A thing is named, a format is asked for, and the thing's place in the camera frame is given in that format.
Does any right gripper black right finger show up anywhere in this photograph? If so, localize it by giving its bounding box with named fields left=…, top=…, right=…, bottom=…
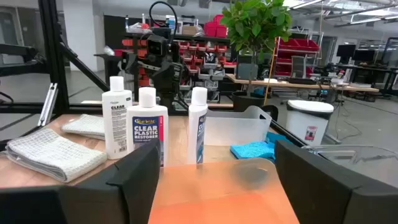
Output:
left=274, top=139, right=398, bottom=224

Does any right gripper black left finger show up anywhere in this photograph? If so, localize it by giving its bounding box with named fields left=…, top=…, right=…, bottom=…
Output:
left=0, top=138, right=161, bottom=224

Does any grey waffle towel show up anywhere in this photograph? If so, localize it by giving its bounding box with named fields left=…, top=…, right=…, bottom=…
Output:
left=60, top=113, right=106, bottom=141
left=4, top=127, right=108, bottom=184

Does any white plastic restorer bottle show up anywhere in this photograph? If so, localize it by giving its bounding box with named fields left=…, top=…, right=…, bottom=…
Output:
left=126, top=86, right=170, bottom=167
left=186, top=86, right=209, bottom=165
left=101, top=75, right=134, bottom=161

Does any light blue sponge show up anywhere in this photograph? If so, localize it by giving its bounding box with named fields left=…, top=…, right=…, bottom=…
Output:
left=229, top=140, right=277, bottom=162

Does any parts rack with small bins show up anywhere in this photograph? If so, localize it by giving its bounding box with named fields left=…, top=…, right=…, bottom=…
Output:
left=113, top=30, right=233, bottom=103

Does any clear plastic bin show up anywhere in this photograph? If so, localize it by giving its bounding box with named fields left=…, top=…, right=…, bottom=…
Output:
left=300, top=144, right=398, bottom=189

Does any red plastic tote stack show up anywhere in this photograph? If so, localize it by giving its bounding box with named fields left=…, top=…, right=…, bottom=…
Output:
left=203, top=14, right=228, bottom=39

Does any white step trash can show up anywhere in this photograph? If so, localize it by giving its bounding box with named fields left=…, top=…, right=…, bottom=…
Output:
left=285, top=99, right=335, bottom=147

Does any frosted white plastic bin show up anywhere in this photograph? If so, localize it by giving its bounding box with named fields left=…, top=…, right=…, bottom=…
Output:
left=203, top=105, right=273, bottom=147

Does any potted green plant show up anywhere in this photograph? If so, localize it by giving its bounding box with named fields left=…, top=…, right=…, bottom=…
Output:
left=219, top=0, right=294, bottom=113

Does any wooden top metal workbench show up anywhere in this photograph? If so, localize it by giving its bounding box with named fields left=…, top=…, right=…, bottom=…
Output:
left=225, top=73, right=381, bottom=94

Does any black computer monitor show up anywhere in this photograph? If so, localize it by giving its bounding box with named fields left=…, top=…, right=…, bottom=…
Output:
left=335, top=44, right=357, bottom=65
left=351, top=49, right=376, bottom=63

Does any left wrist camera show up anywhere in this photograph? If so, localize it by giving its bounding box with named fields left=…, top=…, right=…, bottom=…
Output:
left=145, top=33, right=171, bottom=59

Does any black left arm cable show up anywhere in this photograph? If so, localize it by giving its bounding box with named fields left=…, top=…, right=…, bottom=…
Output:
left=148, top=0, right=178, bottom=46

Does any black curved corner bracket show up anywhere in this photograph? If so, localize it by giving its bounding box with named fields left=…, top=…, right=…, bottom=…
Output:
left=261, top=104, right=280, bottom=123

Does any silver aluminium bracket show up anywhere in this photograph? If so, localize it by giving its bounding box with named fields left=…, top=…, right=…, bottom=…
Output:
left=37, top=82, right=59, bottom=128

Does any wire shelf with red bins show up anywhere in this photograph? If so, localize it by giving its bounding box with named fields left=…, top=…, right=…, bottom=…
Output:
left=272, top=29, right=324, bottom=78

